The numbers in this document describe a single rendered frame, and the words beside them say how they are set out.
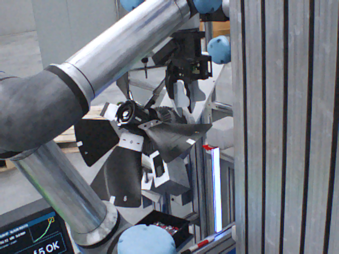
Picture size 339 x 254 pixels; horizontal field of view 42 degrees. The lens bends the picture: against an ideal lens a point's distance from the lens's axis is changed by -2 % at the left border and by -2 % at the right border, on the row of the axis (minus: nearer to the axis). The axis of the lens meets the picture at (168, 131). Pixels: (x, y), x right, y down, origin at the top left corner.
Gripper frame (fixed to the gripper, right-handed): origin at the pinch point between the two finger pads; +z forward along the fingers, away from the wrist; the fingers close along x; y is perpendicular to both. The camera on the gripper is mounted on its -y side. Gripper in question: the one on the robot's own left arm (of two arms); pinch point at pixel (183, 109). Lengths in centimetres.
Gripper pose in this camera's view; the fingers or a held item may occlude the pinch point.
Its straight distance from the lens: 111.0
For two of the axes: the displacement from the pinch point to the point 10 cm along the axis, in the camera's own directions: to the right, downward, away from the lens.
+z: 0.8, 9.2, 3.8
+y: 6.3, 2.5, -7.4
